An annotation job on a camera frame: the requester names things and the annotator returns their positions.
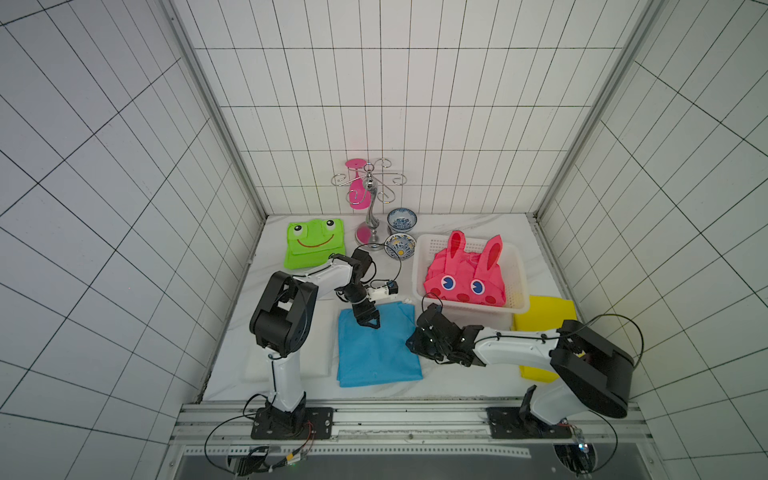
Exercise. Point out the green frog folded raincoat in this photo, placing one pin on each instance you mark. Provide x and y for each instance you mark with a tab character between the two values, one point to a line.
311	243

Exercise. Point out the yellow folded raincoat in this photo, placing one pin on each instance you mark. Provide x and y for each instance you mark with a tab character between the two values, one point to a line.
545	313

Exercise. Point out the blue folded raincoat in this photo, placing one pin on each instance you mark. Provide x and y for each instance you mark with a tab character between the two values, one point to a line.
377	356

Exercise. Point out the blue patterned ceramic bowl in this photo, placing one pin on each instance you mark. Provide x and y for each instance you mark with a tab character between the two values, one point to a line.
401	220

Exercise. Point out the pink bunny raincoat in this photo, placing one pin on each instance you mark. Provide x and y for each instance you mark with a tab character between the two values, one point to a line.
467	277

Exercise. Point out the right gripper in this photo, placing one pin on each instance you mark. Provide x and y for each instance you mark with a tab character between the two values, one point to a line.
429	339

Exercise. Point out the white folded raincoat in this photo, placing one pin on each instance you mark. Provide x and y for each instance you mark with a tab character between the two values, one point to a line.
316	353

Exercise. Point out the aluminium mounting rail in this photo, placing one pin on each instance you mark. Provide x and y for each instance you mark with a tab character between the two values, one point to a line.
410	427

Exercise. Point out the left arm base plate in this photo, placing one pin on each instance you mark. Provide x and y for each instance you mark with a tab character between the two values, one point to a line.
305	422

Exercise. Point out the blue patterned ceramic cup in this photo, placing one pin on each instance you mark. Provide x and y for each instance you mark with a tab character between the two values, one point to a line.
400	246

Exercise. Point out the pink wine glass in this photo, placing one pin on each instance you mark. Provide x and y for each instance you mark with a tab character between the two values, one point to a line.
359	197

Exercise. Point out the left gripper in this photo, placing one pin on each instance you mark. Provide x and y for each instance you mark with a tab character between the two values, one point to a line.
372	314

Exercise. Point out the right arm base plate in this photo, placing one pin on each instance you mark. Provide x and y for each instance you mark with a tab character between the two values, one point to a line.
510	423

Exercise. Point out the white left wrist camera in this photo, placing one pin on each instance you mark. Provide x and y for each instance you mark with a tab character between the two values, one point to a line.
386	293

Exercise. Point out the electronics wiring bundle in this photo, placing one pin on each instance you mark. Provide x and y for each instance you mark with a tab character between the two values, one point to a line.
270	462

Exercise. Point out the white plastic perforated basket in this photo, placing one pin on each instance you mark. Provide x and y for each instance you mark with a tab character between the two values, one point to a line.
428	245

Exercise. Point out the silver wire cup stand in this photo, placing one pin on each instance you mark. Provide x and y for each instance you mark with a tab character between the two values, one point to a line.
366	234

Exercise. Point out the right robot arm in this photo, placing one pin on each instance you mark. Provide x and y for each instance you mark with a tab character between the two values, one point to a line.
593	373

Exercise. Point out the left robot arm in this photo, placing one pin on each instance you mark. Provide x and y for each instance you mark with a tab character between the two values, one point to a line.
282	319

